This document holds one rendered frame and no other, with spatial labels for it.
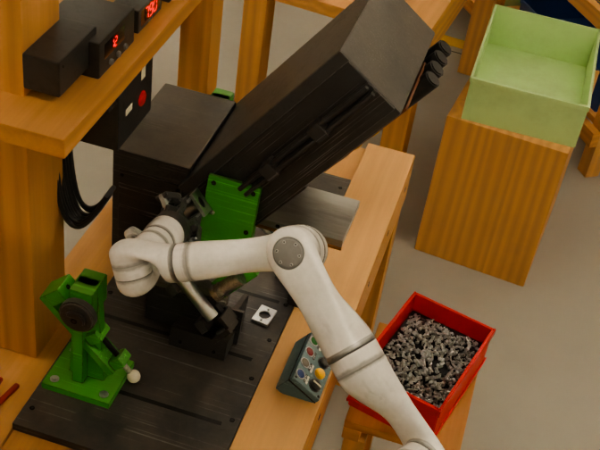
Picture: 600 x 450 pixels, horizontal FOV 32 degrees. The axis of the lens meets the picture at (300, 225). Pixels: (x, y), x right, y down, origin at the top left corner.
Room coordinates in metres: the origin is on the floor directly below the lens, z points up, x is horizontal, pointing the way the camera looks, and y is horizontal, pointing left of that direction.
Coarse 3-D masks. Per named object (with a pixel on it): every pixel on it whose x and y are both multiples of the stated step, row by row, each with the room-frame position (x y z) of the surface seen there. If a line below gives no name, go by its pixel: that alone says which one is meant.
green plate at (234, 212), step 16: (208, 176) 1.77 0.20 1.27; (208, 192) 1.76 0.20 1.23; (224, 192) 1.76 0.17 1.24; (240, 192) 1.75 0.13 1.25; (256, 192) 1.75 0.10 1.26; (224, 208) 1.75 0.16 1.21; (240, 208) 1.74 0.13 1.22; (256, 208) 1.74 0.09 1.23; (208, 224) 1.74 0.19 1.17; (224, 224) 1.74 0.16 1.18; (240, 224) 1.73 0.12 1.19
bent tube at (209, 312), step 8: (192, 192) 1.74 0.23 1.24; (200, 192) 1.76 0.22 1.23; (192, 200) 1.72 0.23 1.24; (200, 200) 1.75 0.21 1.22; (192, 208) 1.72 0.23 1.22; (200, 208) 1.72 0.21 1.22; (208, 208) 1.74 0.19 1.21; (184, 288) 1.67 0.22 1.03; (192, 288) 1.67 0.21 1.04; (192, 296) 1.67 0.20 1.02; (200, 296) 1.67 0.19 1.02; (200, 304) 1.66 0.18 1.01; (208, 304) 1.67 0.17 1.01; (200, 312) 1.66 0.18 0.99; (208, 312) 1.65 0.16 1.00; (216, 312) 1.66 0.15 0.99; (208, 320) 1.65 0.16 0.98
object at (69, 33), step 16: (48, 32) 1.63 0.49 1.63; (64, 32) 1.64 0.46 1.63; (80, 32) 1.65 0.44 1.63; (32, 48) 1.57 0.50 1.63; (48, 48) 1.57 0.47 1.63; (64, 48) 1.58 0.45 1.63; (80, 48) 1.61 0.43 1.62; (32, 64) 1.54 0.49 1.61; (48, 64) 1.54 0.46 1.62; (64, 64) 1.55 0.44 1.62; (80, 64) 1.61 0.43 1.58; (32, 80) 1.54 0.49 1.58; (48, 80) 1.54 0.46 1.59; (64, 80) 1.55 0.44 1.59
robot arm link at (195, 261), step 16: (208, 240) 1.45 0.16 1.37; (224, 240) 1.45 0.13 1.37; (240, 240) 1.45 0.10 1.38; (256, 240) 1.45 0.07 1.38; (176, 256) 1.41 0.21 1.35; (192, 256) 1.40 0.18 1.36; (208, 256) 1.40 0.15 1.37; (224, 256) 1.41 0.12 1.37; (240, 256) 1.42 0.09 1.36; (256, 256) 1.43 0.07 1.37; (176, 272) 1.39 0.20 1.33; (192, 272) 1.39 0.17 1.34; (208, 272) 1.39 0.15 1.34; (224, 272) 1.40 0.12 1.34; (240, 272) 1.41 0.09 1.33
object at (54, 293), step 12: (48, 288) 1.52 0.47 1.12; (60, 288) 1.50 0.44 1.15; (48, 300) 1.49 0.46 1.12; (60, 300) 1.49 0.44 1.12; (96, 336) 1.48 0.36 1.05; (84, 348) 1.48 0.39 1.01; (96, 348) 1.49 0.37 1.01; (108, 348) 1.49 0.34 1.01; (96, 360) 1.47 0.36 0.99; (108, 360) 1.48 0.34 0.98; (120, 360) 1.48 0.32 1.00; (108, 372) 1.47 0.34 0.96
